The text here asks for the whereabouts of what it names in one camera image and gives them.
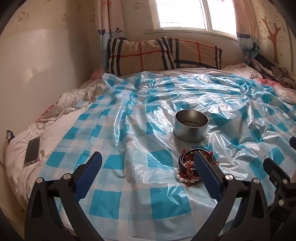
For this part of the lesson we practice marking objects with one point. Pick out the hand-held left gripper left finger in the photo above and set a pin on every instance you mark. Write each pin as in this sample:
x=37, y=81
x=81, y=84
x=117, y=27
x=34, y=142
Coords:
x=89, y=175

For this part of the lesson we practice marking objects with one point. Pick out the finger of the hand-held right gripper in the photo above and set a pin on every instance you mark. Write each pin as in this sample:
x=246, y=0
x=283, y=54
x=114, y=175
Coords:
x=276, y=173
x=293, y=142

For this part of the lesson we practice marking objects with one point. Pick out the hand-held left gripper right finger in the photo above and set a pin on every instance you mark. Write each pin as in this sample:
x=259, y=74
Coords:
x=205, y=175

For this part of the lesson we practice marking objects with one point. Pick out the round metal tin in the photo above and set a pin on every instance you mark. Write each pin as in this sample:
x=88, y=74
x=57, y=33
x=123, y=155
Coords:
x=188, y=129

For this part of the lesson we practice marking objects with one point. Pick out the blue checked plastic sheet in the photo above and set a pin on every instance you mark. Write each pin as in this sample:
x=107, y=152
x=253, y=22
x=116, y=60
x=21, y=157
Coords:
x=129, y=139

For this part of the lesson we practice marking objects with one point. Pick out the silver smartphone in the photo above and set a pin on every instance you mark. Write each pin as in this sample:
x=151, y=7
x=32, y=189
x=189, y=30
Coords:
x=32, y=150

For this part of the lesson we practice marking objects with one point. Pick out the pile of dark clothes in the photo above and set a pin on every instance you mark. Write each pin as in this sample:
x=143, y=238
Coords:
x=275, y=69

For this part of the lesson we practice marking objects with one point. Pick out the checked beige pillow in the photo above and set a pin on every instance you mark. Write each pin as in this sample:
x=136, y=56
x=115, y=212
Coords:
x=196, y=54
x=136, y=55

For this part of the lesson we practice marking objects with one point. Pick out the window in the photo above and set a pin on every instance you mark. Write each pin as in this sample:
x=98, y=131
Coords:
x=185, y=14

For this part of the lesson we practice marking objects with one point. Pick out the brown tree wall sticker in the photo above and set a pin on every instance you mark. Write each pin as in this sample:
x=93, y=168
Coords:
x=274, y=34

